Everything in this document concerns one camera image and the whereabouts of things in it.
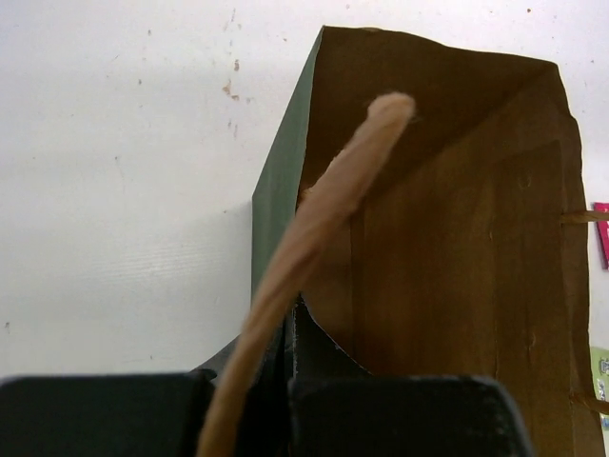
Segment pink candy packet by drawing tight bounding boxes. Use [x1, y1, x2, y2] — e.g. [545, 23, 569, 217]
[593, 202, 609, 270]

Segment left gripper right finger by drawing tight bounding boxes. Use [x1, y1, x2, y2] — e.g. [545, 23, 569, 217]
[287, 298, 535, 456]

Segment green candy packet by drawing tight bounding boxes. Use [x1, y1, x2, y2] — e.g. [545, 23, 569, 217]
[590, 347, 609, 402]

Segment green paper bag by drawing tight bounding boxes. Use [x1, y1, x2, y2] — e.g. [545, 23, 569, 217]
[194, 24, 609, 457]

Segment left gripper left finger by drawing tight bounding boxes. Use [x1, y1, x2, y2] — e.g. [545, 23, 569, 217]
[0, 342, 291, 457]

